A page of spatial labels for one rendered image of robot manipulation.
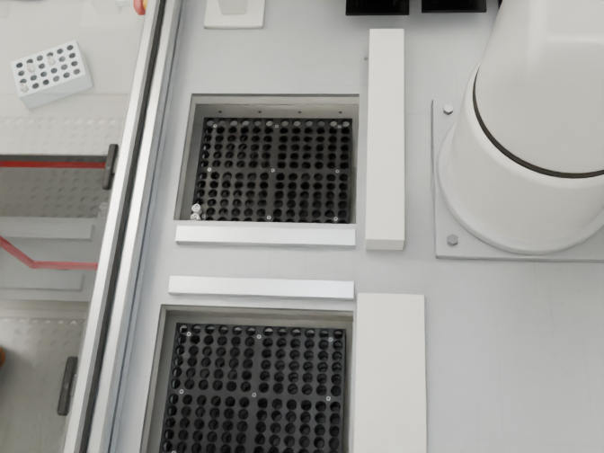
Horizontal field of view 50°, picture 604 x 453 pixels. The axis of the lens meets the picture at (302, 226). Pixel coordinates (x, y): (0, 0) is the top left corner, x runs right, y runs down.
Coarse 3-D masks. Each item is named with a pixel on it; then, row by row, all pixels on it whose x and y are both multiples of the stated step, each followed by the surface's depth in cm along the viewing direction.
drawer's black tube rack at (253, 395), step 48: (192, 336) 85; (240, 336) 84; (288, 336) 84; (336, 336) 86; (192, 384) 85; (240, 384) 82; (288, 384) 81; (336, 384) 81; (192, 432) 80; (240, 432) 79; (288, 432) 82; (336, 432) 82
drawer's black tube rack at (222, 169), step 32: (224, 128) 97; (256, 128) 96; (288, 128) 96; (320, 128) 95; (224, 160) 94; (256, 160) 94; (288, 160) 94; (320, 160) 93; (224, 192) 96; (256, 192) 92; (288, 192) 92; (320, 192) 91
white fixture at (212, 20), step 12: (216, 0) 99; (228, 0) 95; (240, 0) 95; (252, 0) 99; (264, 0) 99; (216, 12) 98; (228, 12) 97; (240, 12) 97; (252, 12) 98; (204, 24) 98; (216, 24) 98; (228, 24) 97; (240, 24) 97; (252, 24) 97
